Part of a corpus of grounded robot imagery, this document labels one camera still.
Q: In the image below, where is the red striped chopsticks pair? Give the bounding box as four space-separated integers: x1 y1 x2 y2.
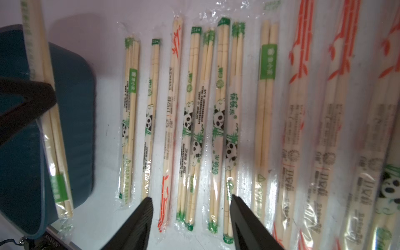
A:
273 1 315 250

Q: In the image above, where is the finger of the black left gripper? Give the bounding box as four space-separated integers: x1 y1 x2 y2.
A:
1 77 57 145

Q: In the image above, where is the green band chopsticks pair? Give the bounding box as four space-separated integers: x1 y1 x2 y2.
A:
252 20 279 221
20 1 74 219

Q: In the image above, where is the panda chopsticks pair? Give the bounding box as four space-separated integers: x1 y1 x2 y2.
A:
119 36 134 200

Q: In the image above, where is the green band chopsticks pair eleventh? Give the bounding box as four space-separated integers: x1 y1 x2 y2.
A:
124 37 140 205

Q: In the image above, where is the teal plastic storage box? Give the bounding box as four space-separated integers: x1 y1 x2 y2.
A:
1 25 95 239

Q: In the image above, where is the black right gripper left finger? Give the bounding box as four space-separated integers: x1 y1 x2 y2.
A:
102 197 153 250

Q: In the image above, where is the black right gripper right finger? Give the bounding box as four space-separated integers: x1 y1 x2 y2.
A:
230 195 283 250

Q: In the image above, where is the green label chopsticks pair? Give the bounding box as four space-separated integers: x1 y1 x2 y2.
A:
184 28 216 231
141 38 161 200

